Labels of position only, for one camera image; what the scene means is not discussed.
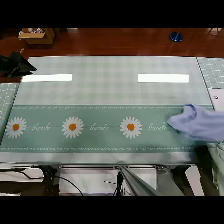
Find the black cable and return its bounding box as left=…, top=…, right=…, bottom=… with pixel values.
left=53, top=175, right=85, bottom=197

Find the brown box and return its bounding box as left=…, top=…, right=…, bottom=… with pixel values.
left=18, top=27, right=56, bottom=45

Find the light blue shirt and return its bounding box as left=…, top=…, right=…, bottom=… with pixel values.
left=166, top=103, right=224, bottom=143

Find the black garment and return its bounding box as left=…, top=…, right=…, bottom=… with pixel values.
left=0, top=51, right=38, bottom=79

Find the silver frame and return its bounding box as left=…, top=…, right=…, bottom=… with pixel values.
left=0, top=161, right=208, bottom=197

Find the blue round object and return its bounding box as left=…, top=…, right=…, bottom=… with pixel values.
left=168, top=31, right=185, bottom=43

